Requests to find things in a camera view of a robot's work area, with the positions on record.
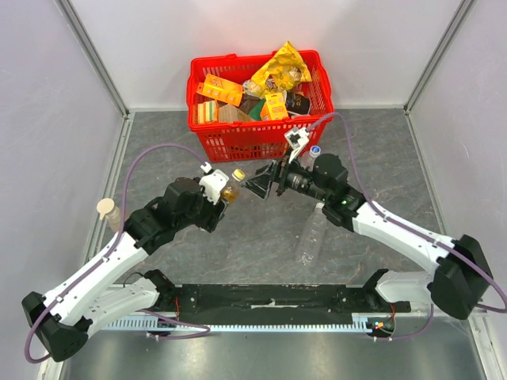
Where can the clear wrapped snack pack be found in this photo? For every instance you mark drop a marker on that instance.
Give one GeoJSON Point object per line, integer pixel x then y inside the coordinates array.
{"type": "Point", "coordinates": [252, 88]}

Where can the white cable duct rail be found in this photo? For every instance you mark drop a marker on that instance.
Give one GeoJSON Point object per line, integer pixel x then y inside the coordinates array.
{"type": "Point", "coordinates": [146, 323]}

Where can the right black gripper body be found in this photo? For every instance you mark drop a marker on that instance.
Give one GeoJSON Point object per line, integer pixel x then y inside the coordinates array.
{"type": "Point", "coordinates": [281, 181]}

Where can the green package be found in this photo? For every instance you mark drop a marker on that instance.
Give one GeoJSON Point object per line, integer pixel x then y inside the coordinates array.
{"type": "Point", "coordinates": [255, 112]}

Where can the clear bottle blue cap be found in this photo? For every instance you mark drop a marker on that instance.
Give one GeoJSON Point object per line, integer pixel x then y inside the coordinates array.
{"type": "Point", "coordinates": [308, 158]}

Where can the empty clear plastic bottle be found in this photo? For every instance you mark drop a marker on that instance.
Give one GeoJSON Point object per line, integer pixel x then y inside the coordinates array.
{"type": "Point", "coordinates": [311, 238]}

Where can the wooden block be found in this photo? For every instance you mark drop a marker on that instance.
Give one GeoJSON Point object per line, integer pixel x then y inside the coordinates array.
{"type": "Point", "coordinates": [230, 114]}

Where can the yellow tea bottle red label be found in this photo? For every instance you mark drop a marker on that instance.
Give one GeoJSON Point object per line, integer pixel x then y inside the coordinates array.
{"type": "Point", "coordinates": [233, 187]}

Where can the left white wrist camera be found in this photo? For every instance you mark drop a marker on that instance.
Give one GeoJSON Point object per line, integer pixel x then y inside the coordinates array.
{"type": "Point", "coordinates": [213, 181]}

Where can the red plastic shopping basket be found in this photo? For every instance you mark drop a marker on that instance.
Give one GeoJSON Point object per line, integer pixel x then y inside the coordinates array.
{"type": "Point", "coordinates": [256, 139]}

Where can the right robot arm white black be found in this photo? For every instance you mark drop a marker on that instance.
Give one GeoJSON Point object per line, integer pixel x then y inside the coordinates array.
{"type": "Point", "coordinates": [454, 272]}

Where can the beige bottle round cap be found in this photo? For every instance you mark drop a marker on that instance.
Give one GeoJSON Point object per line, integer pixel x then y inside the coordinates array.
{"type": "Point", "coordinates": [111, 213]}

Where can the yellow snack bag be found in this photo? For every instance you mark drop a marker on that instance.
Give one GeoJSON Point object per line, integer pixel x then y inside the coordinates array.
{"type": "Point", "coordinates": [284, 71]}

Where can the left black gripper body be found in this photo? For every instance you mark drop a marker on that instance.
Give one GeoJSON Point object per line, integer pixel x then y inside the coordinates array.
{"type": "Point", "coordinates": [202, 214]}

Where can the orange box left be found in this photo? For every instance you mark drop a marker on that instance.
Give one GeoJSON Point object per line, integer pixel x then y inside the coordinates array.
{"type": "Point", "coordinates": [221, 89]}

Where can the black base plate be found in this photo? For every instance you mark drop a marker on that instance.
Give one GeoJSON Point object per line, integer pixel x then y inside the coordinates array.
{"type": "Point", "coordinates": [262, 305]}

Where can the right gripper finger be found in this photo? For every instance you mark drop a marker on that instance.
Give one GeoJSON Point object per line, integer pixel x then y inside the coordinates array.
{"type": "Point", "coordinates": [264, 176]}
{"type": "Point", "coordinates": [261, 192]}

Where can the orange box right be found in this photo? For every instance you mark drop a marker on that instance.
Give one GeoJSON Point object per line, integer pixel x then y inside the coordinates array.
{"type": "Point", "coordinates": [274, 107]}

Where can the orange box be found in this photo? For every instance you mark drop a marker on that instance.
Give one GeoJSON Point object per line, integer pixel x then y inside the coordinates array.
{"type": "Point", "coordinates": [274, 107]}
{"type": "Point", "coordinates": [221, 89]}

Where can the striped sponge pack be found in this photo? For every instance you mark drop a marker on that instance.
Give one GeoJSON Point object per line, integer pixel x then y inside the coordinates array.
{"type": "Point", "coordinates": [207, 112]}

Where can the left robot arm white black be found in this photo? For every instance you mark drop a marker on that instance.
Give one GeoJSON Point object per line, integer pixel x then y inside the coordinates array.
{"type": "Point", "coordinates": [64, 318]}

